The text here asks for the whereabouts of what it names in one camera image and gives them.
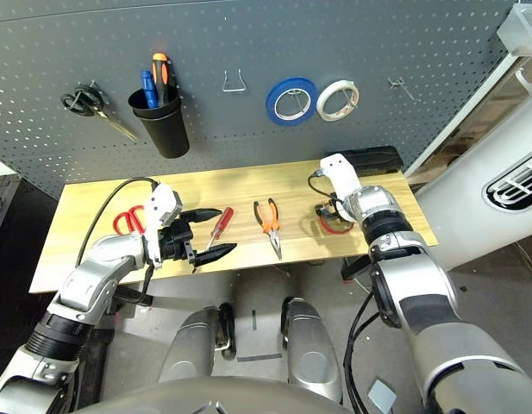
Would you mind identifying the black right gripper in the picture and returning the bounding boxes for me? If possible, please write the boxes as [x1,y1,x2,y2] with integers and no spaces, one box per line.
[314,197,351,223]

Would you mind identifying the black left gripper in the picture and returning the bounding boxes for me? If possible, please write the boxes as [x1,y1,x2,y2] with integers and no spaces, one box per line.
[158,208,238,267]

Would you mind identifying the red handled screwdriver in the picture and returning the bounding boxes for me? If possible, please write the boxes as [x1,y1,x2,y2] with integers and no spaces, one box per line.
[191,206,235,274]

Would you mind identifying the red tape roll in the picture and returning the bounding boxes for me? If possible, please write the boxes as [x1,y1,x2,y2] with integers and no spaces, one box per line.
[319,213,355,236]

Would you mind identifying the orange black long-nose pliers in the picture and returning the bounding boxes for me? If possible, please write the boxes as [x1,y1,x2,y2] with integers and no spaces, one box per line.
[253,197,283,261]

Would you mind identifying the red handled scissors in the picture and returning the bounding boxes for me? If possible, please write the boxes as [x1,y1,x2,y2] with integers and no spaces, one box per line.
[113,204,147,236]

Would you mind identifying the dark grey pegboard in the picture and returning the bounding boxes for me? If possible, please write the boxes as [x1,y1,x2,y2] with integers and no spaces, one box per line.
[0,0,525,202]

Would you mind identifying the black plastic tool case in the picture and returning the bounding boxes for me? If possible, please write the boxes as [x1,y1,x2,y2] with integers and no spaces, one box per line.
[342,145,404,177]

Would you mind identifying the white tape roll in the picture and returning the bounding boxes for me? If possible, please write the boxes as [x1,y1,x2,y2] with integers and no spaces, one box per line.
[316,79,360,122]

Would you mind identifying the black plastic cup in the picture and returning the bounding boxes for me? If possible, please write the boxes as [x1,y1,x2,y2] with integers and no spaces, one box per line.
[127,87,191,160]

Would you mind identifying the blue tape roll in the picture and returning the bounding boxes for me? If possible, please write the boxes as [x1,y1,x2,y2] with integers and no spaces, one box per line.
[265,77,319,127]

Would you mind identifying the silver robot left leg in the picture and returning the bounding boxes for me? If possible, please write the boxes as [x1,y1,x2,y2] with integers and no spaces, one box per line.
[157,306,236,383]

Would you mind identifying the silver robot leg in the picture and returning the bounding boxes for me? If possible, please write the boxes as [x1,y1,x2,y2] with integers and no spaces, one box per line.
[157,306,236,383]
[281,297,344,402]

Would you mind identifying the white rounded machine housing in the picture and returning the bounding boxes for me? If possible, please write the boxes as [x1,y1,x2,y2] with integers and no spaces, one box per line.
[414,103,532,273]

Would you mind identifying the metal tape peg hook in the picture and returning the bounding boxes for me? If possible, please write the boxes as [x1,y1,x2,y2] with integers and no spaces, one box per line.
[388,76,417,103]

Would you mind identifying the silver robot right leg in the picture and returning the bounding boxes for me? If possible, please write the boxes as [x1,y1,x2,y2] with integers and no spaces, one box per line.
[281,297,344,402]

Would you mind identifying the grey robot torso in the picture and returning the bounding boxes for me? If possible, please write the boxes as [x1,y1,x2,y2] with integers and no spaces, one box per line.
[75,377,348,414]

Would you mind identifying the grey square plate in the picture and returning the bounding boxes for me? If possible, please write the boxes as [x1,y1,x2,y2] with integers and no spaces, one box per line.
[367,379,398,413]

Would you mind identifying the black cabinet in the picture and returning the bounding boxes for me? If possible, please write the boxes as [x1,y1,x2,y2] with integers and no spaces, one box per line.
[0,172,23,268]

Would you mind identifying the translucent plastic bin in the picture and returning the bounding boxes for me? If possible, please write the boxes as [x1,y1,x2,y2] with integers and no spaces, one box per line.
[497,2,532,56]

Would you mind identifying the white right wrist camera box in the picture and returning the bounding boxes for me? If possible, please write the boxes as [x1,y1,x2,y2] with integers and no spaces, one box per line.
[319,153,362,222]

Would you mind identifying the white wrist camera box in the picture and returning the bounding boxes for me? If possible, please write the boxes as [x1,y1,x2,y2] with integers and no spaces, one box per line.
[319,153,362,222]
[143,182,184,269]

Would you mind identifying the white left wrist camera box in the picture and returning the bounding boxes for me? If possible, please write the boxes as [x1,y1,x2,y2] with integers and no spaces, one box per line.
[143,182,184,269]

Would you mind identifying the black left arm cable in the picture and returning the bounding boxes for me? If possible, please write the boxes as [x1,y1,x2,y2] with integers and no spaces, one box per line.
[75,177,160,305]

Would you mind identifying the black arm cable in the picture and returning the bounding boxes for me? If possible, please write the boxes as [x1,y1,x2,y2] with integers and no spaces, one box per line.
[75,177,160,305]
[342,292,381,414]

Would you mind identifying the wire pliers holder hook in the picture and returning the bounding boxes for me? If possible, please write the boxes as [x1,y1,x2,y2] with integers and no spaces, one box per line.
[222,68,248,93]

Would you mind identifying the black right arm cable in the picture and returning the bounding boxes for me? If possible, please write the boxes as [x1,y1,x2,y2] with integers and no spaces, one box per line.
[342,292,381,414]

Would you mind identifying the blue handled screwdriver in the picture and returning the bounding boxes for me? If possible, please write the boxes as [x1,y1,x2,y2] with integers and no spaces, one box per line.
[140,70,160,109]

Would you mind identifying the orange black handled screwdriver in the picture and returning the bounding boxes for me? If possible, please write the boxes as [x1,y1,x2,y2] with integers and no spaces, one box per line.
[151,52,177,107]

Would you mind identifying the white metal rack frame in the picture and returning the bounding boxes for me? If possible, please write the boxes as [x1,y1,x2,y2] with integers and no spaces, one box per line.
[404,53,532,182]

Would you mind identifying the black handled scissors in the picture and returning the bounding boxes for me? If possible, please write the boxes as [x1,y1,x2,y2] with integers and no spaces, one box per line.
[60,81,140,143]

